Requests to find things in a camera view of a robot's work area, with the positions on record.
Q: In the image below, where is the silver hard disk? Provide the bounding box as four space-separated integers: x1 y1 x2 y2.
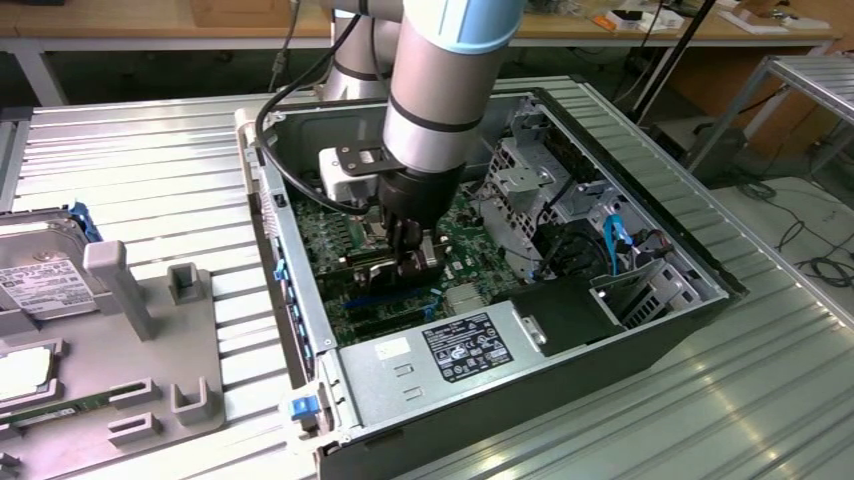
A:
0 212 113 321

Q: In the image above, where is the long wooden desk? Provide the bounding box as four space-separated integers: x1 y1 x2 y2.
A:
0 0 842 106

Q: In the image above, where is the black slanted pole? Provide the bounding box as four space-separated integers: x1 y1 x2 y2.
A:
630 0 720 124

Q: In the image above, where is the open black PC case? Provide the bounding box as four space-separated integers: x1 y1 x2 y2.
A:
233 87 748 480

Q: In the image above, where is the thin grey hanging cable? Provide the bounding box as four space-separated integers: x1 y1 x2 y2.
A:
271 0 299 92

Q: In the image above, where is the blue expansion slot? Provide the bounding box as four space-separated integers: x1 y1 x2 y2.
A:
342 293 442 310

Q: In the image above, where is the green loose RAM stick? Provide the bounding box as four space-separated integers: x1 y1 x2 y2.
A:
0 389 146 431

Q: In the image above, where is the slanted silver disk bay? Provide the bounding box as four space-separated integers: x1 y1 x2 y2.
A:
590 257 706 331

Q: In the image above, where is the silver disk bay cage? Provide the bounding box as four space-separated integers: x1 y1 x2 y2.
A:
481 135 586 251

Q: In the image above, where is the metal frame table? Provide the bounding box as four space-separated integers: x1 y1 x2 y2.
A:
686 53 854 174

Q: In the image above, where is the blue disk bracket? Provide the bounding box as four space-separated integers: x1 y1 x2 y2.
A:
63 201 103 246

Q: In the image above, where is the silver CPU chip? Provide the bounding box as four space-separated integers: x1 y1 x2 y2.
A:
0 347 59 404

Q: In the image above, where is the installed RAM stick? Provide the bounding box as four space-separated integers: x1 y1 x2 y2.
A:
343 248 402 271

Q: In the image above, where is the black cable tangle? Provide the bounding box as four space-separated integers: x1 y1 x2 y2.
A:
740 179 854 289

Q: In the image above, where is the orange and white box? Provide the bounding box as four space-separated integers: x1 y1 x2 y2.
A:
593 8 686 34

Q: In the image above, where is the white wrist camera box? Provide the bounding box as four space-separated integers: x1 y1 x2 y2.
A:
318 145 402 204

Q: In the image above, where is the blue flat wire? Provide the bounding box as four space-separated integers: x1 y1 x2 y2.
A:
602 214 633 276

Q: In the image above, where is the black wire bundle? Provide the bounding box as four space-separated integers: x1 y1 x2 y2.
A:
532 219 620 281

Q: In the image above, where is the green motherboard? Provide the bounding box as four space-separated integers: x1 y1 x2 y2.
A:
293 174 529 346

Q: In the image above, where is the grey parts rack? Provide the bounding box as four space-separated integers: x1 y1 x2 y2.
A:
0 238 233 480

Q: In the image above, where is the white paper stack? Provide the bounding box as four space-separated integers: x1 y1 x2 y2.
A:
717 3 793 35

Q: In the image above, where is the green graphics card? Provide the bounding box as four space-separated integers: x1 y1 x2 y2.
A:
350 232 447 303

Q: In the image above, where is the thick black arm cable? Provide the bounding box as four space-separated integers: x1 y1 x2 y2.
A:
257 9 383 217

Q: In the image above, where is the CPU socket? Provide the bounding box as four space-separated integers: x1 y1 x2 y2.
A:
351 212 395 250

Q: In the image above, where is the long black expansion slot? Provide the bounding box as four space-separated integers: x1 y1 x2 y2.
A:
357 310 429 337

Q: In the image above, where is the grey power supply unit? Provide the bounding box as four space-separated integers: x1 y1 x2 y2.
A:
337 299 549 429

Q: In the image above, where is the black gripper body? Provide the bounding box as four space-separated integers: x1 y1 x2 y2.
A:
378 162 467 234

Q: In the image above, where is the small silver heatsink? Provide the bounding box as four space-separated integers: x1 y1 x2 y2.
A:
445 285 496 307

